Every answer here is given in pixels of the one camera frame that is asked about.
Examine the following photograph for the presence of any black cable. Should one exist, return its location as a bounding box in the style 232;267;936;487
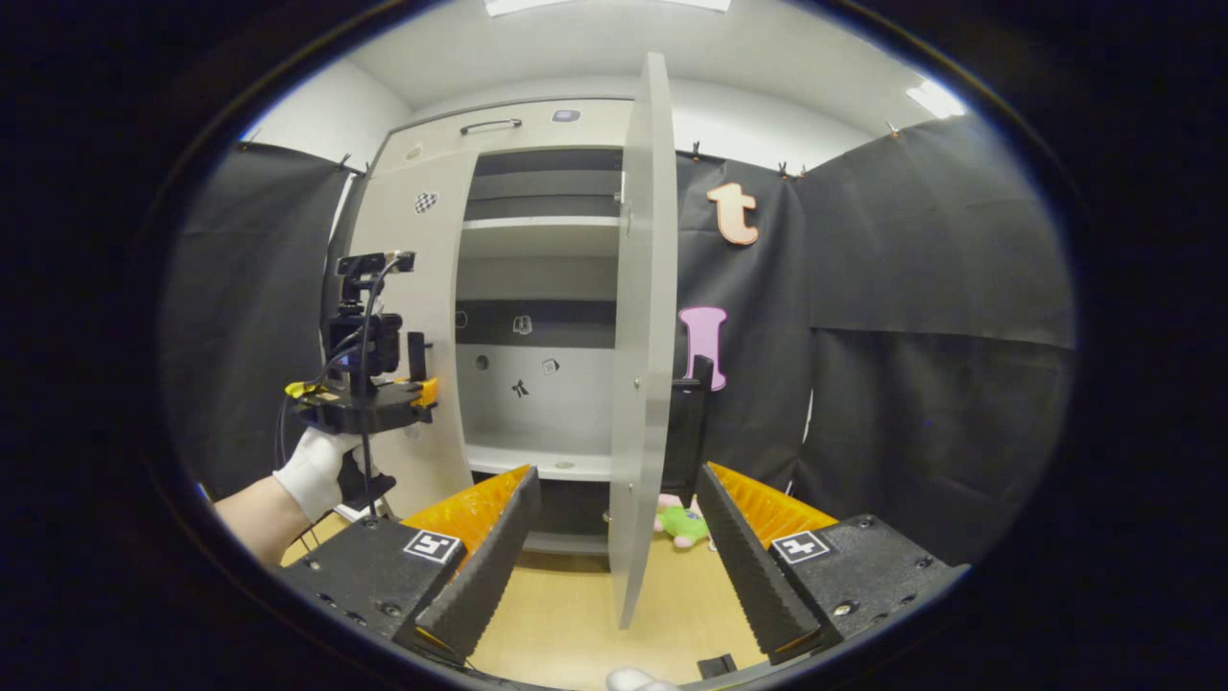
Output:
278;254;404;524

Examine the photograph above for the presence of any small ceiling light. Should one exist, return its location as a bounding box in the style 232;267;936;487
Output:
907;79;965;120

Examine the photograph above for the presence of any beige cabinet drawer front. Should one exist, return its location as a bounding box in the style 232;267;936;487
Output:
389;99;634;176

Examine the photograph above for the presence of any beige double-door shoe cabinet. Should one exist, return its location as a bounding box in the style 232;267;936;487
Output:
326;96;677;558

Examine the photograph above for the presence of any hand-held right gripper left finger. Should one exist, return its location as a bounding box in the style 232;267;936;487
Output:
278;465;543;663

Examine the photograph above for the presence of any beige shoe cabinet door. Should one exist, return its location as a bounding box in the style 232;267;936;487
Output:
347;154;481;519
607;52;680;631

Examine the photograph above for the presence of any white cabinet shelf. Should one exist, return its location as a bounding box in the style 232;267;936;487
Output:
463;440;615;483
460;215;625;231

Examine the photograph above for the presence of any black backdrop cloth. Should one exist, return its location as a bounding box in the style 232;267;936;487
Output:
158;115;1077;567

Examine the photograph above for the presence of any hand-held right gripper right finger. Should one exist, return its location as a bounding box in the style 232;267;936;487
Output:
696;462;970;665

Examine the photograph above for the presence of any green and pink plush toy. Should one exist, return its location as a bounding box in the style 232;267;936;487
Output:
654;493;713;550

